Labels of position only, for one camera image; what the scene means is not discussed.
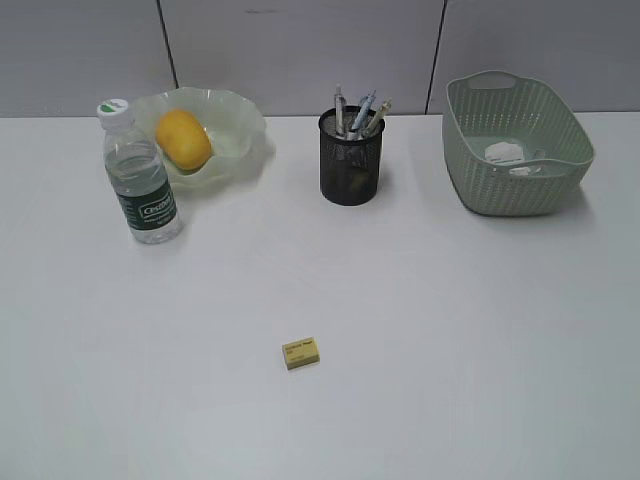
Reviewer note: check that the yellow eraser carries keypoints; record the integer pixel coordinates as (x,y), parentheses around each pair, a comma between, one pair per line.
(359,181)

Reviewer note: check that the yellow eraser front label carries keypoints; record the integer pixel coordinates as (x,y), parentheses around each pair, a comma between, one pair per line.
(300,353)

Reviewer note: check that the grey and white pen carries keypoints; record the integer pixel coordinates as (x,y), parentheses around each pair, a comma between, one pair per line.
(339,104)

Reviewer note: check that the blue and white pen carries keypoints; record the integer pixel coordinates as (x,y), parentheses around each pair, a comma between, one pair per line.
(359,129)

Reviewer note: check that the beige grip pen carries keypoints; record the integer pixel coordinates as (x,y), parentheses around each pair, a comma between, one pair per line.
(371,127)

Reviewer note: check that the yellow mango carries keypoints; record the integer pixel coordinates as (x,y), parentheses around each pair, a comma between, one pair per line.
(183,139)

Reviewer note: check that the clear water bottle green label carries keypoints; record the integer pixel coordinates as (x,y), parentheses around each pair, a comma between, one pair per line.
(137,175)

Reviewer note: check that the white waste paper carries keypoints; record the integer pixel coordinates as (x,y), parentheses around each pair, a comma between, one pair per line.
(511,155)

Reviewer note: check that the black mesh pen holder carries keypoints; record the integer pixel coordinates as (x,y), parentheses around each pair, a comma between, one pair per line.
(338,156)

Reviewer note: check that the pale green wavy plate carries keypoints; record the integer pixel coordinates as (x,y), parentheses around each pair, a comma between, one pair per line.
(236,129)

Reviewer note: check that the green woven plastic basket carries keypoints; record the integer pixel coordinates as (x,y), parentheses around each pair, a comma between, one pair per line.
(494,106)

